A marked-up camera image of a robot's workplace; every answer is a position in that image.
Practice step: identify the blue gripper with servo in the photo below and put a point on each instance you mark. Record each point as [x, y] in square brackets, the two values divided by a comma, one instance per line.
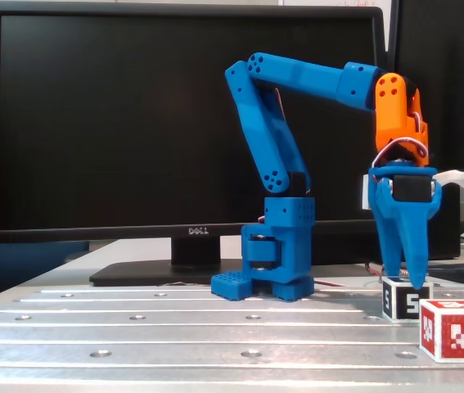
[406, 206]

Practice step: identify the black cube with number five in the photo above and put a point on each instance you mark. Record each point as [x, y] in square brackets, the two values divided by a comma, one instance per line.
[397, 305]

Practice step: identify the blue and orange robot arm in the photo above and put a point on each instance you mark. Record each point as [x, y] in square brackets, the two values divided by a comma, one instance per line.
[264, 135]

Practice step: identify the red cube with white marker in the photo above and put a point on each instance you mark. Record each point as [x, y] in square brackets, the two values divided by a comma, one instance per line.
[460, 335]

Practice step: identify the plain black monitor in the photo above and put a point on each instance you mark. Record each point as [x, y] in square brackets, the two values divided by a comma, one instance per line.
[460, 82]

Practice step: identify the black Dell monitor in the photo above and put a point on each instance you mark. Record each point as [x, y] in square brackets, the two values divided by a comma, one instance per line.
[113, 123]

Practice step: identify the blue upholstered chair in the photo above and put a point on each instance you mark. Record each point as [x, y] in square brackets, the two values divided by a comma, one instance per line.
[19, 266]

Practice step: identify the white mounted camera module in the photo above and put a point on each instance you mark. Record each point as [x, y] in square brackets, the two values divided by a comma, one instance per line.
[460, 175]

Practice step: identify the aluminium slotted base plate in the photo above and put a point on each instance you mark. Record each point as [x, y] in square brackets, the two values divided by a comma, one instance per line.
[133, 335]

